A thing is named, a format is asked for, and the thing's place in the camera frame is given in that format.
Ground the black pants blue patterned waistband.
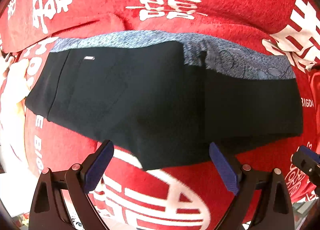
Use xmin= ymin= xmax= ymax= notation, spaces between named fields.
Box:
xmin=25 ymin=30 xmax=303 ymax=170

